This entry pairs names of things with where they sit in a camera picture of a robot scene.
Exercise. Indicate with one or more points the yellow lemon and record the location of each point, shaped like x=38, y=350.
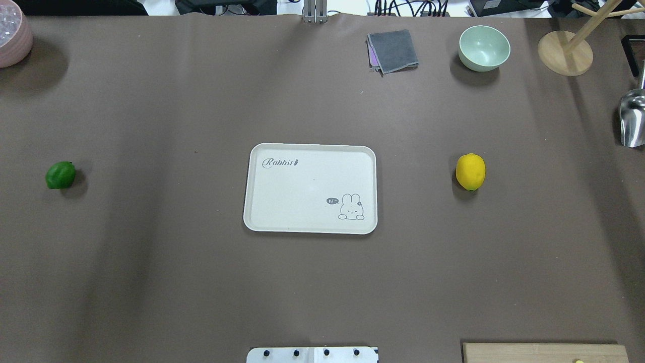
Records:
x=470, y=171

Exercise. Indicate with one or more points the green lemon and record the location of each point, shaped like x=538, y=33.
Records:
x=60, y=175

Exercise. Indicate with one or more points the white rabbit tray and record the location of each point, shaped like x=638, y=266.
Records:
x=311, y=188

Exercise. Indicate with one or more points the grey folded cloth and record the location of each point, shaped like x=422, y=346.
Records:
x=391, y=51

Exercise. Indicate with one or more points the mint green bowl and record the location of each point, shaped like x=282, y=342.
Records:
x=483, y=48

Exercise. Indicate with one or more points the wooden board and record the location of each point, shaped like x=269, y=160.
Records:
x=525, y=352

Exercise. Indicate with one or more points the wooden stand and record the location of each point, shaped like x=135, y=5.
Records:
x=569, y=54

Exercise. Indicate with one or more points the metal scoop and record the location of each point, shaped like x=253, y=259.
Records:
x=631, y=111

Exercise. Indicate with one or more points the pink ribbed bowl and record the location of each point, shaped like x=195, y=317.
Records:
x=17, y=36

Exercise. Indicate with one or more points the metal camera post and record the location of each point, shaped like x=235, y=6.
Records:
x=315, y=11

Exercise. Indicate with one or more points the white metal base plate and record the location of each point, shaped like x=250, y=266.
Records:
x=314, y=354

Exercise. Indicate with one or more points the black frame object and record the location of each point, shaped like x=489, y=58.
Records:
x=633, y=46

